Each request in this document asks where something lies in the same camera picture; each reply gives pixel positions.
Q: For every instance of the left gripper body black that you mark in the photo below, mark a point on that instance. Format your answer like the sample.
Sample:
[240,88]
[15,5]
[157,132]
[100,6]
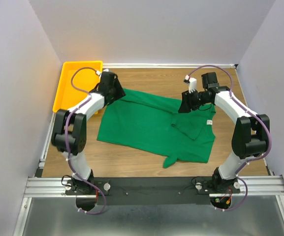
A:
[111,91]

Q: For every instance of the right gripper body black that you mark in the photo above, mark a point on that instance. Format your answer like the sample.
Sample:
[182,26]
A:
[196,99]

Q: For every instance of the yellow plastic tray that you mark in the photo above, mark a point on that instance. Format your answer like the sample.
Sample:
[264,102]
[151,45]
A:
[70,83]

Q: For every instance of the green t shirt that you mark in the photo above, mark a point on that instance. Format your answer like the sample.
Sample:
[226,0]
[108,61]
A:
[153,124]

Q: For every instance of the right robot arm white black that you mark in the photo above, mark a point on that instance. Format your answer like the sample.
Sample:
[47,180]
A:
[250,140]

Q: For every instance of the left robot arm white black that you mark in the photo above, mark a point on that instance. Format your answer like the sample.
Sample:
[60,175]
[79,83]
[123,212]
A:
[69,134]

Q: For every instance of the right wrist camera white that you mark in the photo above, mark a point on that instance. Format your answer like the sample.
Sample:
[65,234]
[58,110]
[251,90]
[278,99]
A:
[191,82]

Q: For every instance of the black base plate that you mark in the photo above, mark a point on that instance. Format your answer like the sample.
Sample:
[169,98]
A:
[121,191]

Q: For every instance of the aluminium front rail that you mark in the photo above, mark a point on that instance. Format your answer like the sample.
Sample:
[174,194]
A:
[256,185]

